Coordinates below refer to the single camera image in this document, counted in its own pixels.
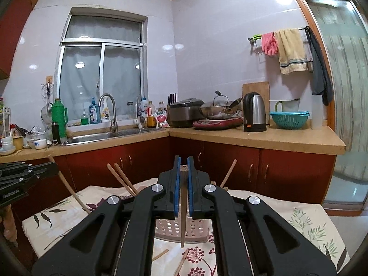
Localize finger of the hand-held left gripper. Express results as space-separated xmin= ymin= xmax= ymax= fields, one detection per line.
xmin=0 ymin=162 xmax=58 ymax=176
xmin=0 ymin=171 xmax=60 ymax=193

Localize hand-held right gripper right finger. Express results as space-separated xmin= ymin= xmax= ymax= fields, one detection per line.
xmin=187 ymin=156 xmax=337 ymax=276

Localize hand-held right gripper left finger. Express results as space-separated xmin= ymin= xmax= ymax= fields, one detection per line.
xmin=32 ymin=155 xmax=182 ymax=276

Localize light wooden chopstick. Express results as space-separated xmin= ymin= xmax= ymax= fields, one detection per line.
xmin=106 ymin=163 xmax=135 ymax=196
xmin=48 ymin=155 xmax=90 ymax=214
xmin=113 ymin=163 xmax=138 ymax=195
xmin=220 ymin=159 xmax=238 ymax=189
xmin=174 ymin=249 xmax=190 ymax=276
xmin=151 ymin=249 xmax=170 ymax=262

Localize dark wooden chopstick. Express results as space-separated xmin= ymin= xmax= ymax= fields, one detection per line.
xmin=180 ymin=165 xmax=189 ymax=248

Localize pink perforated utensil basket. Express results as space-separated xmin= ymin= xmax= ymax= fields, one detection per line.
xmin=155 ymin=208 xmax=210 ymax=244

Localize person's left hand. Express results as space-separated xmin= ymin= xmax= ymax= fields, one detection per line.
xmin=1 ymin=205 xmax=17 ymax=242

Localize white bowl blue print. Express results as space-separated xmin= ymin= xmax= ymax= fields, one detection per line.
xmin=26 ymin=139 xmax=47 ymax=150

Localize small dark flask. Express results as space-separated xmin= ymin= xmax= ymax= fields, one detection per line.
xmin=52 ymin=121 xmax=61 ymax=144

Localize stack of white bowls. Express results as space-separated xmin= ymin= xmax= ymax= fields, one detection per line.
xmin=1 ymin=136 xmax=16 ymax=153

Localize green thermos jug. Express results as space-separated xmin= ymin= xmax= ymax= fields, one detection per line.
xmin=52 ymin=98 xmax=68 ymax=138

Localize white storage rack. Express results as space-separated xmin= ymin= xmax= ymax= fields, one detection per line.
xmin=0 ymin=106 xmax=12 ymax=138

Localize stainless steel sink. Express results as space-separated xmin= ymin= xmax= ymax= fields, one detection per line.
xmin=65 ymin=128 xmax=169 ymax=147

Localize red induction cooker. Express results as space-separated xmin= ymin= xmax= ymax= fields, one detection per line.
xmin=193 ymin=117 xmax=244 ymax=130

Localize pink snack bag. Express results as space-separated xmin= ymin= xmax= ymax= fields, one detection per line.
xmin=155 ymin=112 xmax=170 ymax=129

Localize grey rice cooker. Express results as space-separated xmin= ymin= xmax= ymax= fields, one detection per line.
xmin=167 ymin=98 xmax=205 ymax=128

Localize amber oil bottle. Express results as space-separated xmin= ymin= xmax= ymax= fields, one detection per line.
xmin=147 ymin=101 xmax=156 ymax=128

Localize blue dish soap bottle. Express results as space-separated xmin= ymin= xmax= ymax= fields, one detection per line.
xmin=89 ymin=97 xmax=98 ymax=124

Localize steel wok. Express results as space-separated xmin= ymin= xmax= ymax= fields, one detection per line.
xmin=199 ymin=98 xmax=243 ymax=120

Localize white spray bottle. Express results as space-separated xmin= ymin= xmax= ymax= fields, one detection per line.
xmin=100 ymin=96 xmax=111 ymax=122

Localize glass wok lid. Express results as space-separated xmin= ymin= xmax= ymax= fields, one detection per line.
xmin=213 ymin=91 xmax=233 ymax=108

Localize steel kitchen faucet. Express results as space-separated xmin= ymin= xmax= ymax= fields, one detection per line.
xmin=98 ymin=93 xmax=119 ymax=133

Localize steel electric kettle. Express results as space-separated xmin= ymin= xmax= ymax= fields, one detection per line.
xmin=242 ymin=92 xmax=267 ymax=133

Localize floral tablecloth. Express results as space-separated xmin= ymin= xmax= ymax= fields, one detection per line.
xmin=21 ymin=178 xmax=350 ymax=276

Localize teal plastic colander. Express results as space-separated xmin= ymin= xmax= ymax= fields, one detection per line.
xmin=269 ymin=111 xmax=310 ymax=129

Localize wooden cutting board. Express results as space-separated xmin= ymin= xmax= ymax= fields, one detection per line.
xmin=242 ymin=81 xmax=270 ymax=125

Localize tall white plastic container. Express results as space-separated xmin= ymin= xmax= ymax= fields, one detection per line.
xmin=311 ymin=94 xmax=324 ymax=130

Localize steel towel rack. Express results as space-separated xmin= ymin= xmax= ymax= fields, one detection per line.
xmin=248 ymin=27 xmax=311 ymax=56

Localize pink rubber gloves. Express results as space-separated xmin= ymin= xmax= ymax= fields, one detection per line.
xmin=261 ymin=32 xmax=279 ymax=56

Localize beige striped towel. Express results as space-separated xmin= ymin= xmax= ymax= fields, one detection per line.
xmin=274 ymin=29 xmax=309 ymax=75

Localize dark grey cloth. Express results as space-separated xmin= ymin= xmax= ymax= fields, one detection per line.
xmin=306 ymin=27 xmax=333 ymax=106

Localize hanging wire strainer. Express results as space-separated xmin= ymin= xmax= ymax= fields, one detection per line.
xmin=40 ymin=76 xmax=55 ymax=123

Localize aluminium frame window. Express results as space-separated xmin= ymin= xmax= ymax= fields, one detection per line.
xmin=54 ymin=6 xmax=148 ymax=121

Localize white mug green handle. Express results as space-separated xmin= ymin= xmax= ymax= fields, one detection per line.
xmin=274 ymin=99 xmax=300 ymax=112

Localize red wall cabinet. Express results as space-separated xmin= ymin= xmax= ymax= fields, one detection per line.
xmin=0 ymin=0 xmax=39 ymax=79

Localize glass door wooden frame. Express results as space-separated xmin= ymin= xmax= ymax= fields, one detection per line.
xmin=287 ymin=0 xmax=368 ymax=216

